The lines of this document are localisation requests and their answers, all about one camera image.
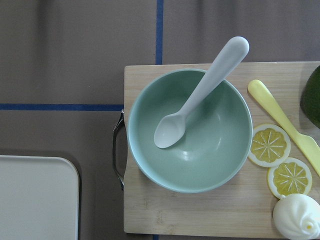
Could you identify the beige rabbit tray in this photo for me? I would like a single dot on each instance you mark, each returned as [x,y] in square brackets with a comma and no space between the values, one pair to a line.
[39,198]

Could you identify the white plastic spoon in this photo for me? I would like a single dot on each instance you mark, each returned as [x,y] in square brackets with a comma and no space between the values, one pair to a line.
[172,127]

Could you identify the green bowl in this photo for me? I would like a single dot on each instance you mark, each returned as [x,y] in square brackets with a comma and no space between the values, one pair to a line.
[217,138]

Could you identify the lemon slice upper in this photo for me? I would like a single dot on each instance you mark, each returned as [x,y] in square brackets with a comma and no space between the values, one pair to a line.
[270,145]

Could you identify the lemon slice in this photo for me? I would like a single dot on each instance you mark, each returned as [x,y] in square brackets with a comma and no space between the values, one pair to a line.
[290,177]
[270,145]

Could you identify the lemon slice lower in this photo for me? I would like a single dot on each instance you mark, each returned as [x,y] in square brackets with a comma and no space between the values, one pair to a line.
[290,177]

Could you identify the green avocado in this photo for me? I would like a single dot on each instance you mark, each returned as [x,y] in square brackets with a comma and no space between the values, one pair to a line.
[310,98]

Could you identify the yellow plastic knife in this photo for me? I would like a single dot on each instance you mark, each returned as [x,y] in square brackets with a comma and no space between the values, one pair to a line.
[305,143]

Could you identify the white garlic bulb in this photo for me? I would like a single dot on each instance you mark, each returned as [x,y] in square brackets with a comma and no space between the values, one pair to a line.
[297,217]

